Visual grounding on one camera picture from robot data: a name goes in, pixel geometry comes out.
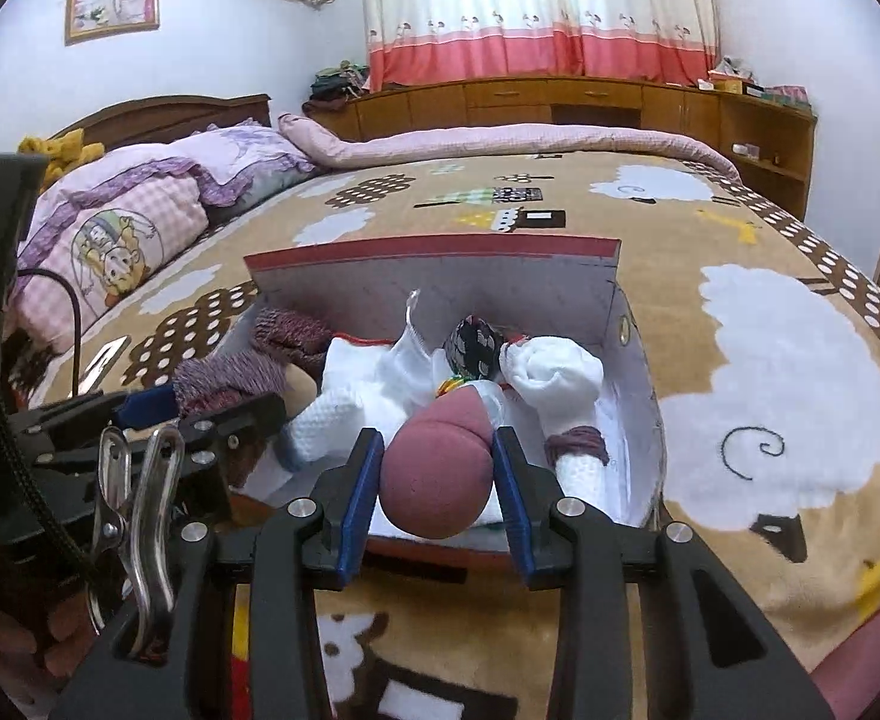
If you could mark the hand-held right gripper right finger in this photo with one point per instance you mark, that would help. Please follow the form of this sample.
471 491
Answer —
519 510

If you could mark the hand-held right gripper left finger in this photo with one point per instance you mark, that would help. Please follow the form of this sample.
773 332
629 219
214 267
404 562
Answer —
357 510

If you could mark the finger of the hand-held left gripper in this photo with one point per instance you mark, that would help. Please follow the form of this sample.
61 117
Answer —
237 416
147 401

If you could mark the maroon knit sock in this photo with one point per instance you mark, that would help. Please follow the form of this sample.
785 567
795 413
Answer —
222 375
290 330

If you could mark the mauve soft ball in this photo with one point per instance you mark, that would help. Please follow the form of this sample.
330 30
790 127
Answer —
432 472

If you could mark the white waffle sock roll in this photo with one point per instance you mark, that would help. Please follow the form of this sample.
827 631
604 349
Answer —
327 420

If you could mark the dark patterned sock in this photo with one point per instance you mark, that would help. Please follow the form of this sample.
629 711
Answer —
474 345

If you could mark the cardboard shoe box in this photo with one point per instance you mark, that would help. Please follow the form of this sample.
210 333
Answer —
440 277

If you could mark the person's left hand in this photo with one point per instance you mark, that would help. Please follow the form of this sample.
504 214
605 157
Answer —
5 641

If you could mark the smartphone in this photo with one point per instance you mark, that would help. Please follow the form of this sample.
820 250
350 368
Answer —
102 361

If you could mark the yellow plush cloth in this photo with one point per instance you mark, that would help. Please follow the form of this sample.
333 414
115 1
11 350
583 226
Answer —
57 150

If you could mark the pink checkered cartoon pillow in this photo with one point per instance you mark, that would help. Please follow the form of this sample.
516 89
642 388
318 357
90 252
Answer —
110 210

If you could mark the wooden headboard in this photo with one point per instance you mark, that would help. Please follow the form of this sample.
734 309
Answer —
162 109

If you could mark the purple ruffled pillow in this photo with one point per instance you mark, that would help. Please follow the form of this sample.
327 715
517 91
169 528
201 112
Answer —
252 157

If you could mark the pile of folded clothes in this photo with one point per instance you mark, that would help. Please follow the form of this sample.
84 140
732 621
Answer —
335 82

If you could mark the pink rolled quilt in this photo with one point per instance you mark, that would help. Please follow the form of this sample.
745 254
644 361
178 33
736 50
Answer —
485 142

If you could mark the wooden window cabinet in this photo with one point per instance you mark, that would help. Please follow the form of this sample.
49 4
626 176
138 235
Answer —
522 94

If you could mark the yellow tissue box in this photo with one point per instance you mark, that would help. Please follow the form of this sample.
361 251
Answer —
725 82

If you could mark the stack of flat boxes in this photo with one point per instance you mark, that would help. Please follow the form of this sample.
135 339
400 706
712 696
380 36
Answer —
785 95

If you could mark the white and pink curtain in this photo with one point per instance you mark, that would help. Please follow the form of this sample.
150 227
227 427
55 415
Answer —
522 0

